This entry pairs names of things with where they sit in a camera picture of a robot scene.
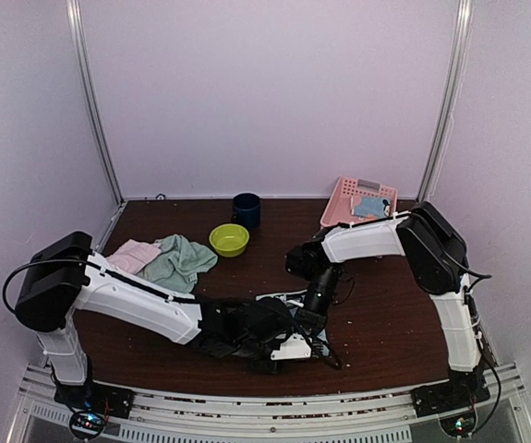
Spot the mint green towel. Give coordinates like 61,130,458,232
137,234,218,293

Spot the pink towel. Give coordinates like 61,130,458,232
107,239,161,274

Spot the left aluminium frame post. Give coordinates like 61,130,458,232
66,0,125,206

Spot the patterned blue pastel towel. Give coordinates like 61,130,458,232
351,195,393,219

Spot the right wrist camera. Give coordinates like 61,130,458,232
281,296,304,309

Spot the light blue towel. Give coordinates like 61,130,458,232
255,290,330,358

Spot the lime green bowl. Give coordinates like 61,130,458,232
209,223,250,257

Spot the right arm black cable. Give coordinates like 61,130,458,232
393,210,504,437

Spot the right aluminium frame post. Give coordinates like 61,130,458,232
416,0,474,202

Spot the dark blue mug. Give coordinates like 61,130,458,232
231,193,261,230

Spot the aluminium front rail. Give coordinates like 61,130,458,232
2,364,531,442

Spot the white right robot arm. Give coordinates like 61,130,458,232
285,202,486,408

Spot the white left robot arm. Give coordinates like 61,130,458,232
7,231,296,410

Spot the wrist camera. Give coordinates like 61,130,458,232
281,296,304,309
270,333,312,361

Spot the pink perforated plastic basket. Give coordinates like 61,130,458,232
320,176,398,227

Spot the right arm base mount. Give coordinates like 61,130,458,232
411,381,490,439

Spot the aluminium frame post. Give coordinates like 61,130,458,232
66,0,125,206
416,0,474,202

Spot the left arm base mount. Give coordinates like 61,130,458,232
54,382,135,440

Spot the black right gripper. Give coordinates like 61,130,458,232
295,265,342,341

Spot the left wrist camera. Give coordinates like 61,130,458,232
270,333,312,361

